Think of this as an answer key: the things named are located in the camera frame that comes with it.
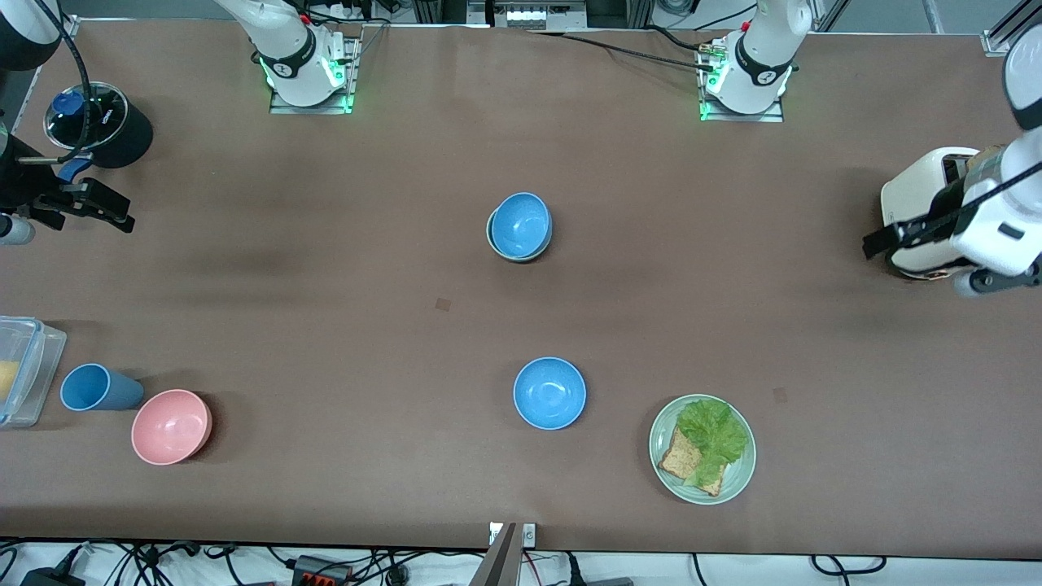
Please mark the white mount bracket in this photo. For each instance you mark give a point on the white mount bracket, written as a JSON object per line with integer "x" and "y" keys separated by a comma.
{"x": 529, "y": 535}

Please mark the black red power strip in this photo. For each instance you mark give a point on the black red power strip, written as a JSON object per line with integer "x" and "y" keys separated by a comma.
{"x": 321, "y": 571}

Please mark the white toaster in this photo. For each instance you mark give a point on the white toaster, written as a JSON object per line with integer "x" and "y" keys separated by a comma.
{"x": 916, "y": 183}

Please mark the pink bowl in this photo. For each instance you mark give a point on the pink bowl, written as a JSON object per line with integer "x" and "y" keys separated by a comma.
{"x": 172, "y": 426}

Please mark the toasted bread slice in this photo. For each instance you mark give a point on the toasted bread slice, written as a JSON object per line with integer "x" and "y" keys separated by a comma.
{"x": 987, "y": 156}

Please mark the light green bowl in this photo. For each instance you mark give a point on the light green bowl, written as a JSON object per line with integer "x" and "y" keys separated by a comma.
{"x": 495, "y": 247}

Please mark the black pot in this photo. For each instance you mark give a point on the black pot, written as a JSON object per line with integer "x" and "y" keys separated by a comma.
{"x": 130, "y": 138}

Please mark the brown bread slice on plate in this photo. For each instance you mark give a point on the brown bread slice on plate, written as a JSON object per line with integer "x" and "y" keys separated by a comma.
{"x": 676, "y": 460}

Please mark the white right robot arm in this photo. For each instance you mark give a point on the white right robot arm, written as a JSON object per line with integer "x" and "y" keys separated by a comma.
{"x": 285, "y": 49}

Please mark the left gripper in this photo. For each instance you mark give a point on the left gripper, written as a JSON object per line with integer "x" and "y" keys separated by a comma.
{"x": 947, "y": 208}

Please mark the small blue bowl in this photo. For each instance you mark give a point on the small blue bowl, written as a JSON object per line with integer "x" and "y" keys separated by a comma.
{"x": 549, "y": 393}

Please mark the light green plate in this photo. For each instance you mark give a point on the light green plate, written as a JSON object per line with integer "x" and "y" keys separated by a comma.
{"x": 737, "y": 468}

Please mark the dark camera mount bar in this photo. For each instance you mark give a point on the dark camera mount bar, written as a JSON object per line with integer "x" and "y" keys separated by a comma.
{"x": 498, "y": 561}

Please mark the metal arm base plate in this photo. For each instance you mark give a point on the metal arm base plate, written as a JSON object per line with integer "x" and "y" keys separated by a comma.
{"x": 313, "y": 106}
{"x": 742, "y": 116}

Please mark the green lettuce leaf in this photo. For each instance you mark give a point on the green lettuce leaf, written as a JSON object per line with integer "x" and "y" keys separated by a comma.
{"x": 712, "y": 431}

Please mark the large blue bowl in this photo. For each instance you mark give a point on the large blue bowl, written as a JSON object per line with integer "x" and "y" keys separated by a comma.
{"x": 521, "y": 224}

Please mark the blue cup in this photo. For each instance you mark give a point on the blue cup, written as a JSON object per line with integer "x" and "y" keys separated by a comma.
{"x": 94, "y": 388}

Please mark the yellow food piece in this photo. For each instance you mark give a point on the yellow food piece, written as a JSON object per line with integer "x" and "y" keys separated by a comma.
{"x": 6, "y": 381}

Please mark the black power adapter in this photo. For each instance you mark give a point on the black power adapter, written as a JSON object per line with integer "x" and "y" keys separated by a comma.
{"x": 49, "y": 578}

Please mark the clear plastic container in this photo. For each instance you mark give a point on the clear plastic container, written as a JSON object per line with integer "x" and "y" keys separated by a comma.
{"x": 28, "y": 374}

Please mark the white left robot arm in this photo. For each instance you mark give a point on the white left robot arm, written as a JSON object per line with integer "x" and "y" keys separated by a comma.
{"x": 757, "y": 57}

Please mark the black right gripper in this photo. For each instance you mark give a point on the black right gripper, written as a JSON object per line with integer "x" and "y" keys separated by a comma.
{"x": 24, "y": 185}

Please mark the glass lid blue knob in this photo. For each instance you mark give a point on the glass lid blue knob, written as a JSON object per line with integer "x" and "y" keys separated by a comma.
{"x": 67, "y": 104}

